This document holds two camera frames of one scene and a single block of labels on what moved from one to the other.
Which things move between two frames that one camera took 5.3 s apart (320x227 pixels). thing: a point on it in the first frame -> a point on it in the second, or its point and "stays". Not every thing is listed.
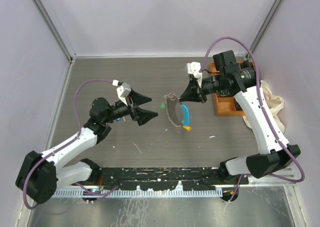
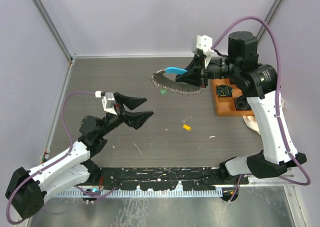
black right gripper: (194, 92) -> (196, 74)
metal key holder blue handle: (171, 100) -> (178, 87)
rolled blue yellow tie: (226, 92) stays
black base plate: (166, 178) stays
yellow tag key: (188, 128) stays
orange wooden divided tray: (225, 106) stays
